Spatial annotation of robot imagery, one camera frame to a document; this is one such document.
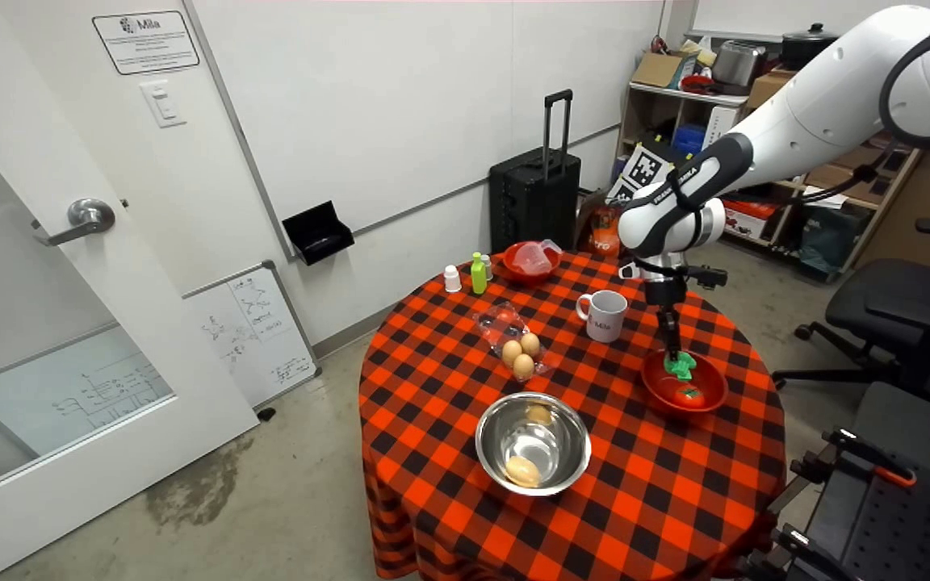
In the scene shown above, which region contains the black wall tray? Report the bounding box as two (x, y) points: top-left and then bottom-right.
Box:
(285, 202), (354, 264)

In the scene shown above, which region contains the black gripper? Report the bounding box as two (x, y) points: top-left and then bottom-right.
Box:
(615, 256), (727, 361)

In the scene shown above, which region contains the red bowl with plastic wrap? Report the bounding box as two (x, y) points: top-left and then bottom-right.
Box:
(496, 238), (560, 284)

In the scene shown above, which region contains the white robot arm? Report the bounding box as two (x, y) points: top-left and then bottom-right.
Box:
(607, 3), (930, 360)

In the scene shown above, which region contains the cardboard box on shelf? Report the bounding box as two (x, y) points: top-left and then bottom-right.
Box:
(745, 71), (790, 111)

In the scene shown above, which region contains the silver door lever handle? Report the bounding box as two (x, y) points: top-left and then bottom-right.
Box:
(40, 199), (115, 246)

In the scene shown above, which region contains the small leaning whiteboard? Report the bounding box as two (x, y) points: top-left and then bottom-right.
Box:
(188, 261), (315, 407)

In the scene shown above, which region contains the calibration marker board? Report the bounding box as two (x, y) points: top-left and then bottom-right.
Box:
(607, 145), (676, 211)

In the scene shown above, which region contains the red black plaid tablecloth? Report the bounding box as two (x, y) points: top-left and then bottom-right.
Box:
(359, 256), (783, 581)

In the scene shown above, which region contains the black office chair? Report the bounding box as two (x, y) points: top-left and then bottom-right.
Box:
(773, 219), (930, 400)

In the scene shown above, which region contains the clear plastic egg carton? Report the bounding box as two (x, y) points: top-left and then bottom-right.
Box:
(478, 303), (545, 383)

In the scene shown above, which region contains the green plastic bottle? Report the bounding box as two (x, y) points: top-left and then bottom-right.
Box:
(469, 252), (492, 296)

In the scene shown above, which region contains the white door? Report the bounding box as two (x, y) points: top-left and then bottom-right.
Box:
(0, 14), (254, 573)

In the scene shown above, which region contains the door sign paper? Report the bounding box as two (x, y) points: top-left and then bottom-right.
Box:
(93, 11), (201, 78)

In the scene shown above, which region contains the black rolling suitcase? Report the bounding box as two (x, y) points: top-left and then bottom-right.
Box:
(486, 115), (582, 252)

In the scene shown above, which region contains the white ceramic mug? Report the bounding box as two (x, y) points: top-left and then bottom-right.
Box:
(573, 290), (628, 343)

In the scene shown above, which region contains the orange plastic bowl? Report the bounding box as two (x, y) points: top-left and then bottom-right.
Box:
(639, 348), (729, 418)

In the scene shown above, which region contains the small white bottle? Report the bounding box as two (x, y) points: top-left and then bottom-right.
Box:
(441, 264), (463, 293)

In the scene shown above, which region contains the orange bag on floor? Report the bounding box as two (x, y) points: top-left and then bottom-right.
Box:
(582, 207), (619, 258)

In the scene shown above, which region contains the black cart with orange handle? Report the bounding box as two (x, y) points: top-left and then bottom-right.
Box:
(742, 383), (930, 581)

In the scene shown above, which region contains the green plastic broccoli toy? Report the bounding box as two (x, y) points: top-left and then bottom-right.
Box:
(664, 351), (697, 380)

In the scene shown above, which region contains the wooden storage shelf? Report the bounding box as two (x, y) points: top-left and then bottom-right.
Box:
(610, 30), (930, 284)

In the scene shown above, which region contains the stainless steel mixing bowl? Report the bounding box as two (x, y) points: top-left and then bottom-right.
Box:
(473, 390), (591, 496)

